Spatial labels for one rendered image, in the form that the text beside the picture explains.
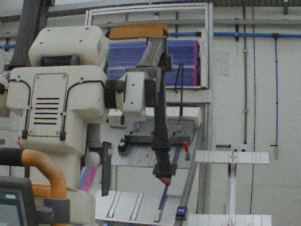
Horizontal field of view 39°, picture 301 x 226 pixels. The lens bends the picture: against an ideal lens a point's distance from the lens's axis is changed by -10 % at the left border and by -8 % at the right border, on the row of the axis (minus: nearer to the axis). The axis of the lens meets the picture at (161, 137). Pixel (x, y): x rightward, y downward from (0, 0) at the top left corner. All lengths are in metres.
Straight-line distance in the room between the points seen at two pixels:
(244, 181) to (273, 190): 0.27
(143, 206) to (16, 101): 1.00
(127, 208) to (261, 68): 2.22
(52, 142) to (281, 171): 2.86
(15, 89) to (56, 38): 0.20
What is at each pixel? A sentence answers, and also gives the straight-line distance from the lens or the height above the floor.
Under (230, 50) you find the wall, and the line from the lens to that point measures 3.98.
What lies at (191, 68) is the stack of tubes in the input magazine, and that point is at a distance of 2.42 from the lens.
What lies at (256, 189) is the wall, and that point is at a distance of 3.83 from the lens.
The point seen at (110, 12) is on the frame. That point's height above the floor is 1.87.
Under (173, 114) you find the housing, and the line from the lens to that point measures 2.39.
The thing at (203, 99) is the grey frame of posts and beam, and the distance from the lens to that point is 2.41.
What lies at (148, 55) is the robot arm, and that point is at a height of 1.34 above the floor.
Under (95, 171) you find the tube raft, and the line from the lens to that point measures 2.26.
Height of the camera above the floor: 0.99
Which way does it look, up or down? 3 degrees up
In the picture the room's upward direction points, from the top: 2 degrees clockwise
